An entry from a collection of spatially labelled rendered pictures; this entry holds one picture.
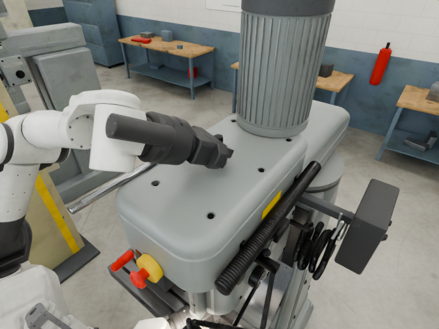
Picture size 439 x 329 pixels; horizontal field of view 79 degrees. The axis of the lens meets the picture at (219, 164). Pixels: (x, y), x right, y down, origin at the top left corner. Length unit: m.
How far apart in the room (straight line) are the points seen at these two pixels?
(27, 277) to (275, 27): 0.79
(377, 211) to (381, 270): 2.20
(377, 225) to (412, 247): 2.57
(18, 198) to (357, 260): 0.87
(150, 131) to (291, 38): 0.36
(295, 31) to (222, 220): 0.40
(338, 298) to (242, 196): 2.24
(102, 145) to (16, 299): 0.49
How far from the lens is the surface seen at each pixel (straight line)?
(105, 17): 7.86
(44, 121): 0.55
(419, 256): 3.31
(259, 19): 0.62
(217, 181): 0.55
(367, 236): 0.82
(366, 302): 2.77
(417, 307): 2.95
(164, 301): 1.45
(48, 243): 2.79
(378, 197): 0.87
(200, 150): 0.49
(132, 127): 0.38
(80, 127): 0.51
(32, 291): 0.82
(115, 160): 0.41
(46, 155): 0.64
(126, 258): 0.68
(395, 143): 4.48
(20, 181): 0.69
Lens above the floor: 2.25
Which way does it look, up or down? 37 degrees down
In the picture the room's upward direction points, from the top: straight up
